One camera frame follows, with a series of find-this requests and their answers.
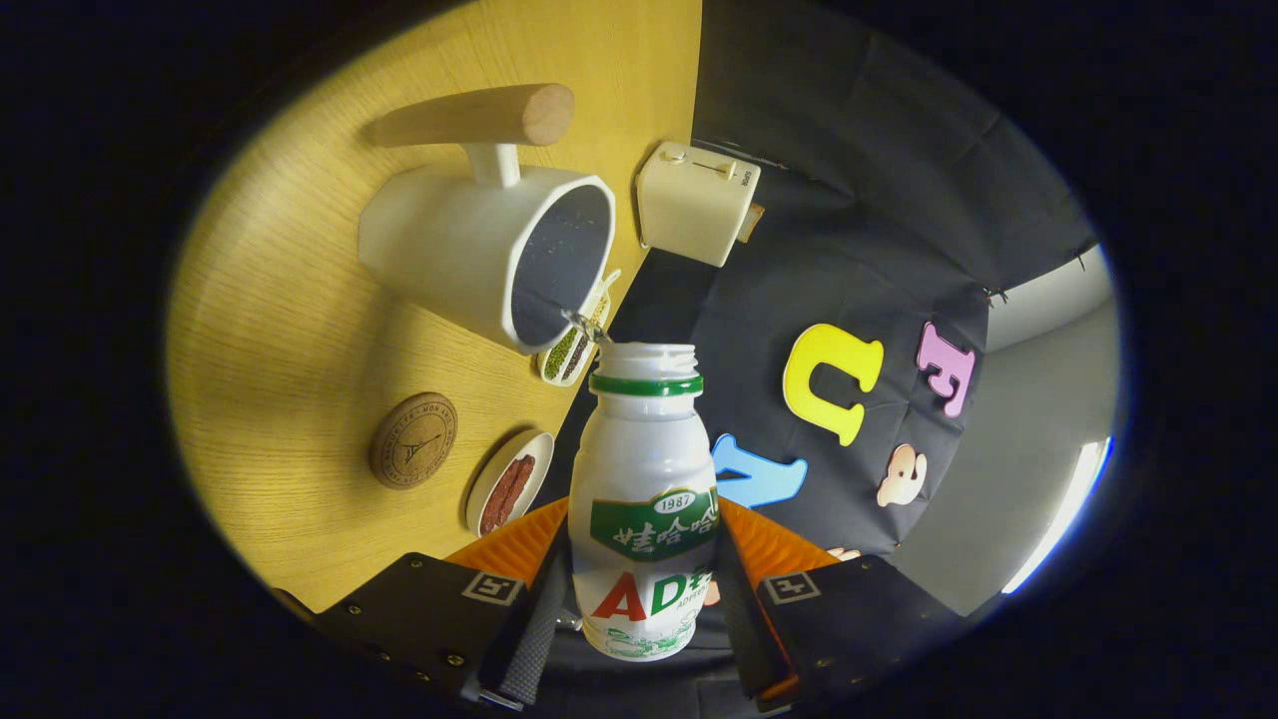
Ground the cream toaster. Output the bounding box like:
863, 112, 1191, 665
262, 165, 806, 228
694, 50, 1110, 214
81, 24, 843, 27
636, 141, 762, 269

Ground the black backdrop cloth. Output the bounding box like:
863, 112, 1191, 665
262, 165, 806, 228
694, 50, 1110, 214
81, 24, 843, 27
539, 0, 1104, 719

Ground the white juice bottle green label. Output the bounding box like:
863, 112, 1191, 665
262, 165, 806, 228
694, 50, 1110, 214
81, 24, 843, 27
567, 343, 722, 662

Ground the wooden table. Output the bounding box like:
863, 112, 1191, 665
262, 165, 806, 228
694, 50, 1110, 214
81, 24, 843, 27
165, 0, 705, 615

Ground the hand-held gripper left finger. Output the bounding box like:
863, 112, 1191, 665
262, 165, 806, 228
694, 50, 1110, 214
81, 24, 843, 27
290, 496, 572, 712

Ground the white round plate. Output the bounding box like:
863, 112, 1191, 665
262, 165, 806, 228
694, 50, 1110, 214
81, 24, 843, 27
464, 429, 555, 538

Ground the round cork coaster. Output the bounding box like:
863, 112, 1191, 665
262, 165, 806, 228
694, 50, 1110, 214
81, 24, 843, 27
368, 391, 458, 490

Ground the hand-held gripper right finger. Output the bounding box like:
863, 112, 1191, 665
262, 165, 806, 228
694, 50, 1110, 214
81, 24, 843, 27
714, 496, 967, 712

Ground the white divided bean dish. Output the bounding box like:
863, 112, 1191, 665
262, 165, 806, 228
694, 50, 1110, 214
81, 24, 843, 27
537, 270, 622, 387

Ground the white cup wooden handle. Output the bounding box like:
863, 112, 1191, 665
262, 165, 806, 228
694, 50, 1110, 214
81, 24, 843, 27
357, 83, 617, 357

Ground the brown sausage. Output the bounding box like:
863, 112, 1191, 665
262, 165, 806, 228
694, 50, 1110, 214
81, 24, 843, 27
494, 454, 537, 520
479, 456, 525, 535

